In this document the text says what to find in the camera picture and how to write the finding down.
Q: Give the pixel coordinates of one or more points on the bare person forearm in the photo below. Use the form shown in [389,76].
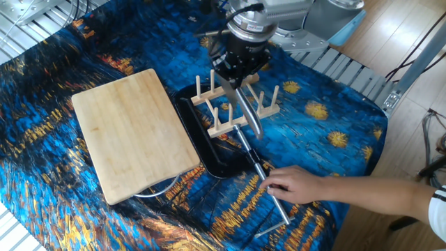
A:
[376,195]

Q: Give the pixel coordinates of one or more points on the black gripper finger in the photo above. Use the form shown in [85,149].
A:
[240,85]
[232,83]

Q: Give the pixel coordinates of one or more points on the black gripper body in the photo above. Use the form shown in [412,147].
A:
[244,59]

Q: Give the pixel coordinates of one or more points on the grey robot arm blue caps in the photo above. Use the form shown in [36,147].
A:
[327,21]

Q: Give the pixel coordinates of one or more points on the blue orange painting tablecloth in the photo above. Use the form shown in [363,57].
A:
[104,226]

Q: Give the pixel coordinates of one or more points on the person hand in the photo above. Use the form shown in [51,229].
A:
[296,184]

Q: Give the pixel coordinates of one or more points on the wooden peg rack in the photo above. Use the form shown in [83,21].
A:
[226,127]

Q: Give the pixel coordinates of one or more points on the aluminium bolted plate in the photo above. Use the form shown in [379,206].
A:
[31,10]

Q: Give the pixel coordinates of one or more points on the wooden cutting board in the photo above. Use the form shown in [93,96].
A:
[132,136]

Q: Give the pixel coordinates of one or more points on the black C-clamp steel screw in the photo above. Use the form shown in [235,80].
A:
[209,153]

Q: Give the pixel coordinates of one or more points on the steel cleaver knife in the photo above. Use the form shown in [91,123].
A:
[251,115]

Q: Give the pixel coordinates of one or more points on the aluminium frame beam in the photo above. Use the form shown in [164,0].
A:
[418,66]

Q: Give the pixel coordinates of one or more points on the white sleeve black stripes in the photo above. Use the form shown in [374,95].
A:
[438,212]

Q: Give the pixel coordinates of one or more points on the dark chair leg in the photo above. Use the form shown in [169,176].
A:
[432,169]

